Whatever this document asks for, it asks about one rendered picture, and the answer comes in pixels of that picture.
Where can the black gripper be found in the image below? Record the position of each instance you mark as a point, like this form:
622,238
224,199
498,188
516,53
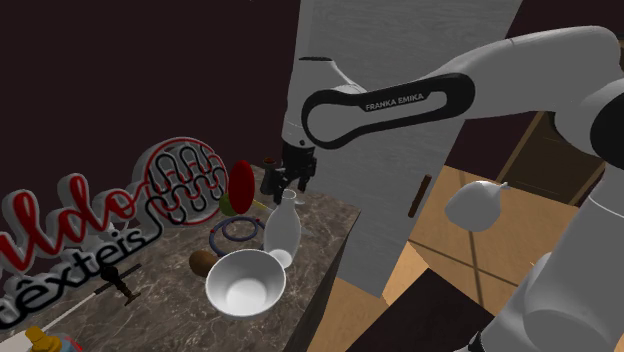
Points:
297,158

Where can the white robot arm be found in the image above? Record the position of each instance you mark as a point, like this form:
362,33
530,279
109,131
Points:
536,73

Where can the black bottle with brown cap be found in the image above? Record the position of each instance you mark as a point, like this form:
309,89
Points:
268,180

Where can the white vase bottle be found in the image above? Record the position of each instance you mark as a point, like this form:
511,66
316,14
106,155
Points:
282,229

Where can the red oval paddle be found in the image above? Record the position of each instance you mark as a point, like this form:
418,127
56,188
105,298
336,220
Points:
241,187

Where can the green ball with yellow stick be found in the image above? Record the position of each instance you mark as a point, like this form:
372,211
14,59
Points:
226,204

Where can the white bowl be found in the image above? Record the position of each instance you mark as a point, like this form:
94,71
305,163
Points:
244,285

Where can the brown egg-shaped fruit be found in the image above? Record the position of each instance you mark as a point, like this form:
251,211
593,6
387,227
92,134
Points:
201,263

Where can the dark robot stand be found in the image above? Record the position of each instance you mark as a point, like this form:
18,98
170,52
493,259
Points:
419,317

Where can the black and white rod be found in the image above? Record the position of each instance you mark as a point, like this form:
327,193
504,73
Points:
119,285

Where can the white red lettering sign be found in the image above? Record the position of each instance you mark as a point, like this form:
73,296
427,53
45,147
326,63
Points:
73,214

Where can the brown wooden cabinet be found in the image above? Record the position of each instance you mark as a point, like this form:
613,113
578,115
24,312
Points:
546,161

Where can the yellow toy figure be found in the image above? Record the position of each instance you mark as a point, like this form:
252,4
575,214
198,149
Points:
44,341

